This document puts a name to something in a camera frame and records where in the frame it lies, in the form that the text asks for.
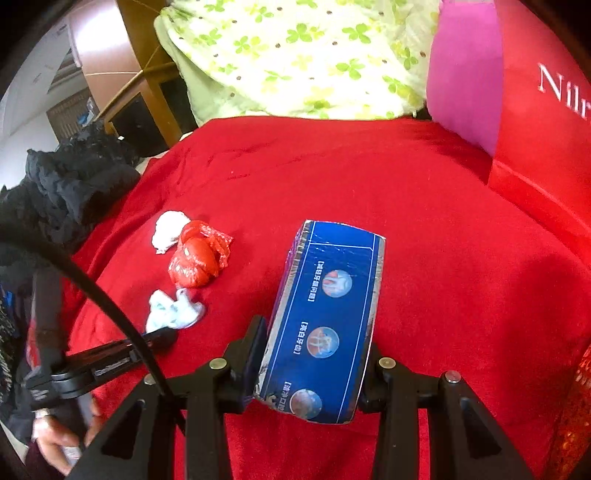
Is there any black puffer jacket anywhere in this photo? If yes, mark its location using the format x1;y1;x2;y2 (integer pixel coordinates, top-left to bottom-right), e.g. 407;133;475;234
0;122;141;266

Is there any red mesh basket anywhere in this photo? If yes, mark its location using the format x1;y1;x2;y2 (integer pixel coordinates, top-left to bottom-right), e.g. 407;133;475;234
551;344;591;480

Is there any red fleece blanket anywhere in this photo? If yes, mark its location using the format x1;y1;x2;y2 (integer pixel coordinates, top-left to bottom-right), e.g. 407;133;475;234
28;115;591;480

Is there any brown lattice door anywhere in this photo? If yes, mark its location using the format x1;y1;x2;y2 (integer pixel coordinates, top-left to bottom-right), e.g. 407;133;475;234
46;90;100;144

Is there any white blue wrapper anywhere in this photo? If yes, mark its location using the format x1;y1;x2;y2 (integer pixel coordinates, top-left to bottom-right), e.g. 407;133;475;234
145;288;206;334

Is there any blue toothpaste box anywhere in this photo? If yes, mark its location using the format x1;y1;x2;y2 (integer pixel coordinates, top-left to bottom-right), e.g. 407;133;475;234
253;220;386;424

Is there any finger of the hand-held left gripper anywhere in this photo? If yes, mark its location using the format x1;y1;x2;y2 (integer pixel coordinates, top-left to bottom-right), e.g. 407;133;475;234
60;329;179;384

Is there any black cable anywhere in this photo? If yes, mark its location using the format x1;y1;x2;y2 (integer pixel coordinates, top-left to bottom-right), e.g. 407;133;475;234
0;231;174;398

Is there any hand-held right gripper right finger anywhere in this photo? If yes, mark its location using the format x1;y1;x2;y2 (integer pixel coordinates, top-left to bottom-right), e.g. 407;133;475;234
358;344;532;480

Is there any person's left hand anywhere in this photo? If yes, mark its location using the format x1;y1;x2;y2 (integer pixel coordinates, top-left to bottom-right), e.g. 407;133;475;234
34;399;105;477

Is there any red plastic bag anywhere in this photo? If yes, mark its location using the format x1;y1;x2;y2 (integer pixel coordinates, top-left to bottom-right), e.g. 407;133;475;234
167;220;234;289

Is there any dark wooden cabinet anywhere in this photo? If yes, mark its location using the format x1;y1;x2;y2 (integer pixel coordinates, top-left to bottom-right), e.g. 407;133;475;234
104;62;199;148

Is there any white tissue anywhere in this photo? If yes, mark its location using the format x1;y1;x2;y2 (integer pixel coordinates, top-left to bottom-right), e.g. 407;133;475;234
152;211;191;254

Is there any red and pink paper bag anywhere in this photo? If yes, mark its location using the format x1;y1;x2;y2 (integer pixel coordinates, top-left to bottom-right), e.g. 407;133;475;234
426;0;591;259

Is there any green clover print quilt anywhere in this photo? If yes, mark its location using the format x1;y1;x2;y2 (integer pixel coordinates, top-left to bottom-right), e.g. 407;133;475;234
154;0;441;127

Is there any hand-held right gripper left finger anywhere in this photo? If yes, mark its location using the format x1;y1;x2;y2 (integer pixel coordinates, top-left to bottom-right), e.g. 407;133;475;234
69;316;269;480

